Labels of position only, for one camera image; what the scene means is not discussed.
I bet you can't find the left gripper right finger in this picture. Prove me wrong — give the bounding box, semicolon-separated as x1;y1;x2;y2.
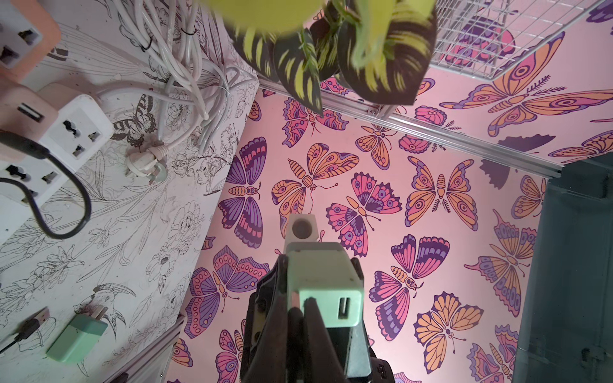
303;298;348;383

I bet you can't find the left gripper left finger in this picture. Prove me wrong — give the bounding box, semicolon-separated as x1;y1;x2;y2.
248;295;304;382

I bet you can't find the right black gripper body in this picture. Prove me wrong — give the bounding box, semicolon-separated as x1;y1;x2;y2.
239;255;395;382

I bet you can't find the green charger adapter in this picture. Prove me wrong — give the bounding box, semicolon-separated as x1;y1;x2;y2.
286;242;364;328
46;306;108;364

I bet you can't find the black usb cable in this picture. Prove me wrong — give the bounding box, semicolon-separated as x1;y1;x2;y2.
0;130;93;240
0;307;51;355

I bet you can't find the pink charger adapter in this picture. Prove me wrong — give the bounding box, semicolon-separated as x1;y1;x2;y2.
1;77;58;141

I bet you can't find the potted green plant glass vase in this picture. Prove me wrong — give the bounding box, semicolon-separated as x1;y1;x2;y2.
206;1;437;113

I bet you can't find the white power strip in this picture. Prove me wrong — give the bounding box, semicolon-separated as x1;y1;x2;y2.
0;83;116;240

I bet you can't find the pink power strip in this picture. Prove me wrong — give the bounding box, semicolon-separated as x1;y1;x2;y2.
1;0;61;83

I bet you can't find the white coiled power cord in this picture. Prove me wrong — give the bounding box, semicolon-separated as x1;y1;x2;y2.
95;0;257;185

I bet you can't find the white wire basket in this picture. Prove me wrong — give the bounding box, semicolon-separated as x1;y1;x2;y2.
430;1;604;81

